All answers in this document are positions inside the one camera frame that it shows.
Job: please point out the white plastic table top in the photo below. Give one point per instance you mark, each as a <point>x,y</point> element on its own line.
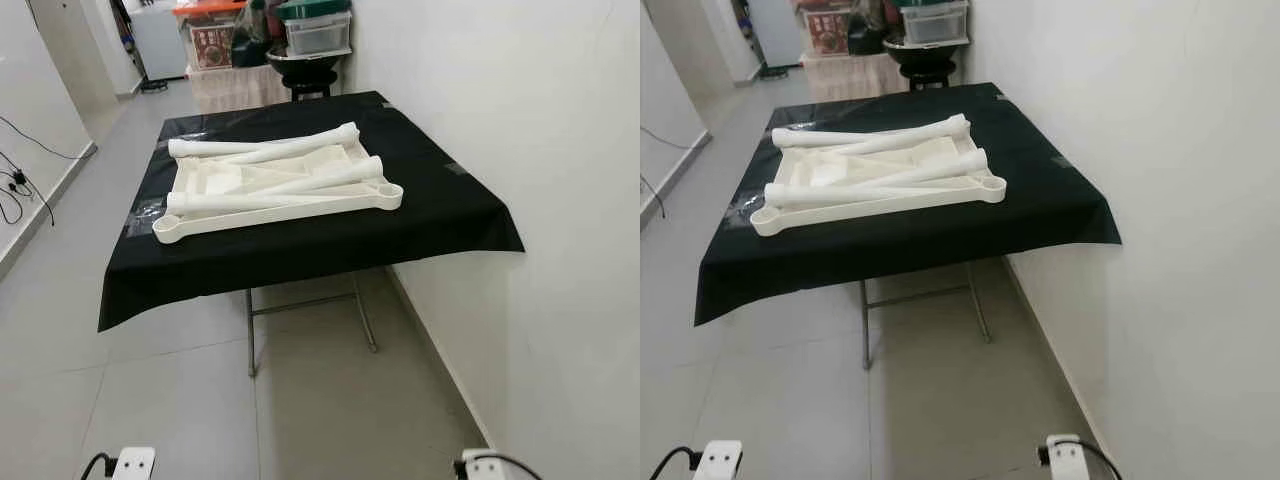
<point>205,178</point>
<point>805,170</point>

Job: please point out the white box appliance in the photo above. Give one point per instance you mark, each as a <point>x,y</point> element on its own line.
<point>160,40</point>
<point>775,35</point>

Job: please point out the beige covered side table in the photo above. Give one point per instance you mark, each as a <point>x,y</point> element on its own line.
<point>235,88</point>
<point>850,75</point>

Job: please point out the orange lidded storage box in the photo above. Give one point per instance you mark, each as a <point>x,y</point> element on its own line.
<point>212,45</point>
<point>826,35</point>

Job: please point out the dark shiny plastic bag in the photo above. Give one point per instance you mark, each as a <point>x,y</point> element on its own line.
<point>255,45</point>
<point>868,35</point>

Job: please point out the clear plastic storage container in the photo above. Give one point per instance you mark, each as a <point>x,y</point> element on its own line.
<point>935,25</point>
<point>318,36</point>

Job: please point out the small black floor object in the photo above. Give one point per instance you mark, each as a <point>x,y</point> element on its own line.
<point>153,86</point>

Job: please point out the black power plug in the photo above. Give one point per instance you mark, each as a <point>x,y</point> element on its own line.
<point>17,181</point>

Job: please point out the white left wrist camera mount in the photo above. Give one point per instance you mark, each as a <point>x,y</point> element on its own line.
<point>720,462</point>
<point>135,465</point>

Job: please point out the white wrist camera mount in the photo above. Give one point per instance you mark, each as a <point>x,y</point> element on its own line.
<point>135,465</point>
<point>1068,460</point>
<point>485,468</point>
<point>720,462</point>

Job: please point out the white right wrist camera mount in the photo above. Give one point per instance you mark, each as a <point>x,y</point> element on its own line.
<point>485,468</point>
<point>1068,460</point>

